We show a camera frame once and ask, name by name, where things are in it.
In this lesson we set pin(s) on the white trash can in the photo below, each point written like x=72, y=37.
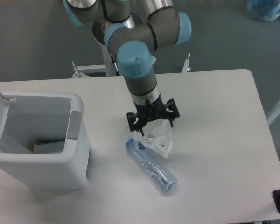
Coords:
x=34, y=116

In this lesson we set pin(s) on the white pedestal base frame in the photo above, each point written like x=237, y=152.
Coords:
x=80, y=71

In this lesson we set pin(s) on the blue plastic bag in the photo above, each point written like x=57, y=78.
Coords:
x=264, y=10

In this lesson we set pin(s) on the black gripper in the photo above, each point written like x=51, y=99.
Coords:
x=150, y=112

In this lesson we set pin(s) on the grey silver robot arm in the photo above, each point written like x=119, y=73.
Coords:
x=131, y=49

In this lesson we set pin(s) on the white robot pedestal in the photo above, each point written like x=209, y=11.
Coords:
x=99, y=28

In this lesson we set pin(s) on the clear plastic water bottle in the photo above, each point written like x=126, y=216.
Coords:
x=151, y=166

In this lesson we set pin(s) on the yellow blue trash in bin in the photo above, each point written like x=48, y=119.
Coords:
x=48, y=147

